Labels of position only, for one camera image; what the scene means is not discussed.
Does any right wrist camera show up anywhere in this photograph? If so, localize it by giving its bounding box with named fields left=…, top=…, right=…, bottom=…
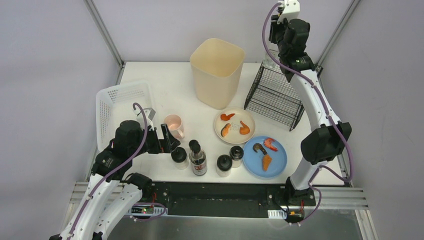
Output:
left=277, top=0, right=301, bottom=24

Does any beige plastic bin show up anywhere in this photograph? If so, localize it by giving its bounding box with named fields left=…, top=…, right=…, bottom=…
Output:
left=189, top=38, right=246, bottom=110

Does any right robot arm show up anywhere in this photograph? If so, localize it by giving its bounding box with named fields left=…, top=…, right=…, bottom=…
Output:
left=269, top=14, right=352, bottom=205

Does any black lid jar middle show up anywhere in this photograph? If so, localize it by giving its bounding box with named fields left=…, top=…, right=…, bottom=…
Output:
left=216, top=154, right=233, bottom=177

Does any white plastic basket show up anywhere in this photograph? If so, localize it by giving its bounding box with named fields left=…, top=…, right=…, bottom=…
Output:
left=95, top=80, right=157, bottom=151

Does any black lid jar left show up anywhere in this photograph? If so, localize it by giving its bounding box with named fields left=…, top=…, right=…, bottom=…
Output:
left=170, top=147, right=189, bottom=170

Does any clear glass bottle gold cap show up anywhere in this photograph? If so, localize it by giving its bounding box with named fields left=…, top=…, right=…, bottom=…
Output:
left=262, top=49, right=281, bottom=72

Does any blue plate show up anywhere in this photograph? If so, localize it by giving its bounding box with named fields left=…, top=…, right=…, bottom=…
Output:
left=243, top=136, right=288, bottom=179

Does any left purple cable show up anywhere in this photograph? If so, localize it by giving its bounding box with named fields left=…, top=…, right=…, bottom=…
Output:
left=66, top=102, right=149, bottom=240

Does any soy sauce bottle red label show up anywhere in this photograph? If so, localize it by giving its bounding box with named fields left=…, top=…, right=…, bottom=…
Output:
left=188, top=144, right=207, bottom=176

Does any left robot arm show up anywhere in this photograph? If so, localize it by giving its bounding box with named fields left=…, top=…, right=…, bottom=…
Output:
left=50, top=120, right=181, bottom=240

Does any orange food piece top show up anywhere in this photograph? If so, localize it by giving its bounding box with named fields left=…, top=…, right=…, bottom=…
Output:
left=220, top=113, right=235, bottom=122

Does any dark curved food piece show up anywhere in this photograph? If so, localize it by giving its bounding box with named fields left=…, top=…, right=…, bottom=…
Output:
left=252, top=143, right=268, bottom=156

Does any red shrimp toy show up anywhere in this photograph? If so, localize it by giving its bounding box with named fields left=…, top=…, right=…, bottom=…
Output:
left=263, top=137, right=279, bottom=152

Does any purple cable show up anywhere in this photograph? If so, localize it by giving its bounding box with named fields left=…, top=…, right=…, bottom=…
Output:
left=261, top=1, right=355, bottom=226
left=66, top=102, right=149, bottom=240

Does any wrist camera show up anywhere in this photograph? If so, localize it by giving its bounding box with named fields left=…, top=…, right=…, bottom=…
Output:
left=277, top=0, right=301, bottom=24
left=133, top=107, right=156, bottom=129

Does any orange fried food piece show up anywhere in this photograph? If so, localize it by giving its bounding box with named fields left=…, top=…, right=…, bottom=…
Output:
left=262, top=154, right=273, bottom=172

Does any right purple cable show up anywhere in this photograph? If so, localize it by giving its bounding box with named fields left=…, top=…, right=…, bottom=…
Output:
left=261, top=1, right=355, bottom=226

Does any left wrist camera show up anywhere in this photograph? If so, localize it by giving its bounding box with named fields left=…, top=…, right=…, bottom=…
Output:
left=133, top=107, right=156, bottom=129

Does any pink mug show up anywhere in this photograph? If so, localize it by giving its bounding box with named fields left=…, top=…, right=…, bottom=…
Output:
left=163, top=114, right=185, bottom=139

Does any orange dark food piece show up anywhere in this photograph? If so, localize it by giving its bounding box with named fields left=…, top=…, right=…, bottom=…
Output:
left=220, top=123, right=232, bottom=138

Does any small dark spice jar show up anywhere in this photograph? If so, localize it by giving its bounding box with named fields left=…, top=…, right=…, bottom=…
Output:
left=188, top=139, right=200, bottom=153

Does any black wire basket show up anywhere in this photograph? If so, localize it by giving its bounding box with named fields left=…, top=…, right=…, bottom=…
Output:
left=243, top=63, right=305, bottom=131

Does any orange curved food piece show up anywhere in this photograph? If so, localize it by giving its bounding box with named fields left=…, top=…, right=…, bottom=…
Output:
left=239, top=121, right=251, bottom=135

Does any black lid jar right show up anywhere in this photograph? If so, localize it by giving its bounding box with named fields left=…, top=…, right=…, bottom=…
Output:
left=229, top=145, right=244, bottom=168

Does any beige plate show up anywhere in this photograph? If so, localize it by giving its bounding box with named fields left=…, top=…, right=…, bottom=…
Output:
left=213, top=107, right=256, bottom=145

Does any black lid jar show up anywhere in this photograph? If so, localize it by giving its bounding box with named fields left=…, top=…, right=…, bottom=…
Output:
left=229, top=145, right=244, bottom=168
left=170, top=147, right=189, bottom=170
left=216, top=154, right=233, bottom=177

